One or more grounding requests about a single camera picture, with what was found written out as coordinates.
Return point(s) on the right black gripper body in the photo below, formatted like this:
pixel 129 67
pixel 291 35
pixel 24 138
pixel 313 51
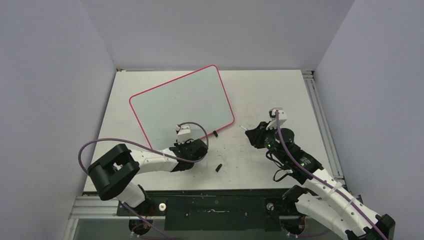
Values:
pixel 265 138

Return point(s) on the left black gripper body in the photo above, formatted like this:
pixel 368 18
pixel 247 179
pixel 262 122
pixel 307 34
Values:
pixel 182 146

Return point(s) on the black marker cap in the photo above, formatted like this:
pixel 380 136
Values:
pixel 218 167

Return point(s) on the pink-framed whiteboard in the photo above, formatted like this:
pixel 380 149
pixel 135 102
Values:
pixel 199 96

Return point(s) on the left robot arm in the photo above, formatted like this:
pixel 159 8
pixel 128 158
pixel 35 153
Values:
pixel 113 172

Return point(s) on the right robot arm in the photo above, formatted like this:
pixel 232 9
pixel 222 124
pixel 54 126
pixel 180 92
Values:
pixel 319 195

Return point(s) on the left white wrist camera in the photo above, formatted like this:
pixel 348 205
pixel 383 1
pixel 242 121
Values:
pixel 183 132

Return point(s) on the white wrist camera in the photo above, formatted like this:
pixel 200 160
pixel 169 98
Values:
pixel 277 118
pixel 183 132

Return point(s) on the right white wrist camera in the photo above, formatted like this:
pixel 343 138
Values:
pixel 277 118

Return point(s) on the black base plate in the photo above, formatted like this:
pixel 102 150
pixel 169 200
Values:
pixel 223 210

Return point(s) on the aluminium rail right side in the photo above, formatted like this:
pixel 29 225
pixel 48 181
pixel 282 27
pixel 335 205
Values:
pixel 325 132

